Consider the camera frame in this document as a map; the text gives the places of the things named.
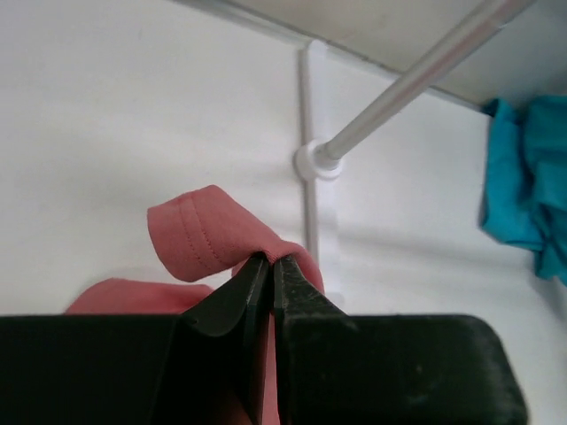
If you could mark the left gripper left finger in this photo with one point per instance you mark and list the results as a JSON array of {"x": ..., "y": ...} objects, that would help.
[{"x": 228, "y": 332}]

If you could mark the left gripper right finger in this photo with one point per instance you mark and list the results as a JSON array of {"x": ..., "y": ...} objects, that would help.
[{"x": 304, "y": 320}]

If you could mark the pink t shirt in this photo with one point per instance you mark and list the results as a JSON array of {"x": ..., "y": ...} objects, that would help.
[{"x": 195, "y": 235}]

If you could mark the teal t shirt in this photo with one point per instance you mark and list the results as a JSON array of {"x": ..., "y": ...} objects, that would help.
[{"x": 524, "y": 203}]

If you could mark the white clothes rack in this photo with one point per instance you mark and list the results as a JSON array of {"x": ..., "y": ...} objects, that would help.
[{"x": 319, "y": 159}]

